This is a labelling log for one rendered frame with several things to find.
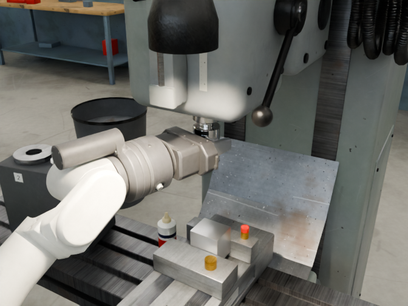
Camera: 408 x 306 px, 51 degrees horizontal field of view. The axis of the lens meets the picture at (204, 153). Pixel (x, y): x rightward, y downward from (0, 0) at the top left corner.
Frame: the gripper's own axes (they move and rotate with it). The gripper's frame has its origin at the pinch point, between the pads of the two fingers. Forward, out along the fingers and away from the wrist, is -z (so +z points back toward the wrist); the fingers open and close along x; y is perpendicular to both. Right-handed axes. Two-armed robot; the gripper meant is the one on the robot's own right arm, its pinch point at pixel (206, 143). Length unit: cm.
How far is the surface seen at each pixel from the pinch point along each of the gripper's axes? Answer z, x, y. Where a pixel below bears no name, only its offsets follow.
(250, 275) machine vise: -6.1, -6.8, 28.4
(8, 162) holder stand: 19.7, 43.8, 13.3
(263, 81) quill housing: -2.2, -9.7, -12.7
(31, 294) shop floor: -3, 126, 124
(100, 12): -223, 416, 34
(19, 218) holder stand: 20, 42, 27
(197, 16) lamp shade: 19.0, -18.4, -24.4
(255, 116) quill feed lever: 4.1, -13.9, -9.8
